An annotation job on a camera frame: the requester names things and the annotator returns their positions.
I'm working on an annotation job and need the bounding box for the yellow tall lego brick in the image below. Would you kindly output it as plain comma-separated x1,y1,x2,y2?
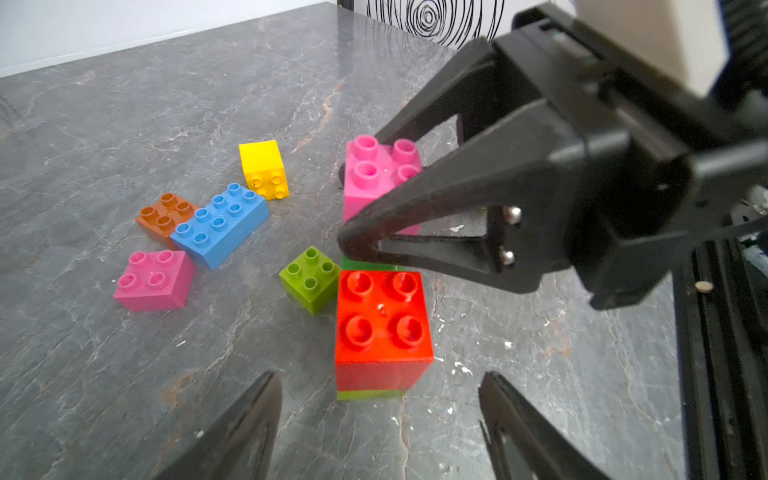
238,140,290,200

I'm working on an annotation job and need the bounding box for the orange lego brick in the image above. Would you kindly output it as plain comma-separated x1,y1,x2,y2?
135,192,198,250

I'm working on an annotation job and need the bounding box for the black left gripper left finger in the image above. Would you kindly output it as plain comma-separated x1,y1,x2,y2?
156,371,283,479

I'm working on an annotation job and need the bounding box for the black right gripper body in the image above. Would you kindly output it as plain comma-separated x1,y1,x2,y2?
492,6,767,309

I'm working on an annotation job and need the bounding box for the lime long lego brick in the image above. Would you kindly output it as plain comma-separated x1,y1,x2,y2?
337,390,407,401

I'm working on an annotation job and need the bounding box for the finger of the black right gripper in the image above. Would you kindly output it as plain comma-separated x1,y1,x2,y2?
338,102,585,294
375,38,540,144

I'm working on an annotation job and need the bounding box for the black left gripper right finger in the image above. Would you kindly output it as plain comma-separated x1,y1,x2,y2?
479,371,607,479

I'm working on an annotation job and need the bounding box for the pink lego brick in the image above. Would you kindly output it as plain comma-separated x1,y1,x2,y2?
113,250,196,312
343,135,422,222

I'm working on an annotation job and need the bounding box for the dark green lego brick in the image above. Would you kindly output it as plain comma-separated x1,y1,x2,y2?
341,255,410,272

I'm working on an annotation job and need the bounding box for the blue long lego brick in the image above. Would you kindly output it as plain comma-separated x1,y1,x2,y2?
171,183,270,270

